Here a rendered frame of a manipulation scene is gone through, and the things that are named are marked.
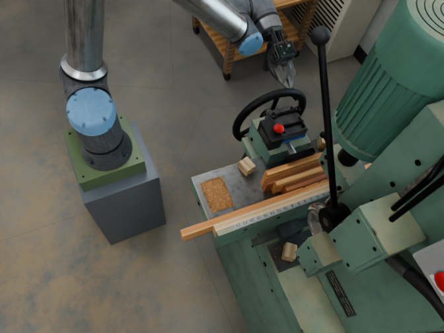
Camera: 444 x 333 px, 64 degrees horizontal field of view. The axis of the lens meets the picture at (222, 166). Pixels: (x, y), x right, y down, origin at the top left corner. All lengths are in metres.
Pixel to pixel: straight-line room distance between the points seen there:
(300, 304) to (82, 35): 1.00
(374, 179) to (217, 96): 1.73
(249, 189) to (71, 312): 1.17
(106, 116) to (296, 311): 0.82
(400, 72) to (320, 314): 0.70
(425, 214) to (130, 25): 2.53
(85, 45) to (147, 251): 1.09
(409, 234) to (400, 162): 0.13
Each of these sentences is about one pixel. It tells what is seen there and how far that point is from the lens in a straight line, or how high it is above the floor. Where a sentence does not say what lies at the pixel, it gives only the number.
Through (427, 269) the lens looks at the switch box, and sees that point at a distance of 0.60.
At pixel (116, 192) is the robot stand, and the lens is 1.43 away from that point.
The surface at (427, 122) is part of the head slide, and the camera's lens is 0.65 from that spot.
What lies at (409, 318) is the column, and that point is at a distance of 0.82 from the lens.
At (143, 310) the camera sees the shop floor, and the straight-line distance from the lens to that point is 1.85.
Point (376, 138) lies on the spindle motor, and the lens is 0.75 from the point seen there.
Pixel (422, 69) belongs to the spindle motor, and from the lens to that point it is 0.63.
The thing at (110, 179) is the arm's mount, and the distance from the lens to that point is 1.42.
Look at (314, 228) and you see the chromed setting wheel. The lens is 0.92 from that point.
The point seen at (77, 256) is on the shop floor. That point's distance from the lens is 1.97.
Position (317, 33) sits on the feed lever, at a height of 1.41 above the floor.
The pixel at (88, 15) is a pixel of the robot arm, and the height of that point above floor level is 1.13.
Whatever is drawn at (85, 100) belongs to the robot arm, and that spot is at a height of 0.90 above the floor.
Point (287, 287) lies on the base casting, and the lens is 1.08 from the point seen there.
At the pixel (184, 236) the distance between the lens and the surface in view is 0.93.
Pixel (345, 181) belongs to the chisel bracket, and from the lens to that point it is 0.93.
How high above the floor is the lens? 1.83
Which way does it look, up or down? 61 degrees down
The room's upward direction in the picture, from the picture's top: 10 degrees clockwise
